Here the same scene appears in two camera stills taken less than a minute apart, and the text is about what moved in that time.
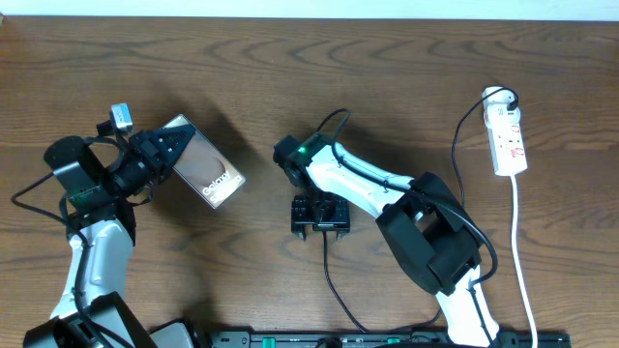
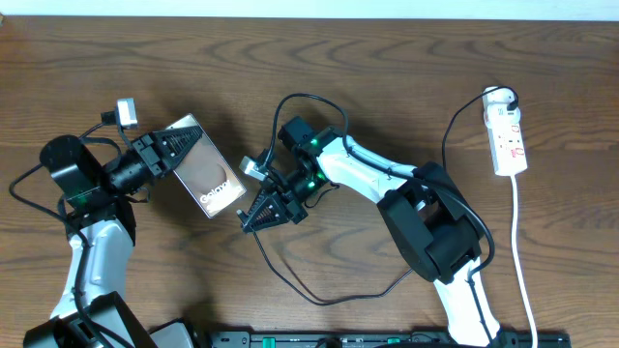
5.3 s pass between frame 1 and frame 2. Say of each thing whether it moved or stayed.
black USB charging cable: moved
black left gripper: stayed
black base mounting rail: stayed
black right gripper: moved
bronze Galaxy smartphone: moved
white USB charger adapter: stayed
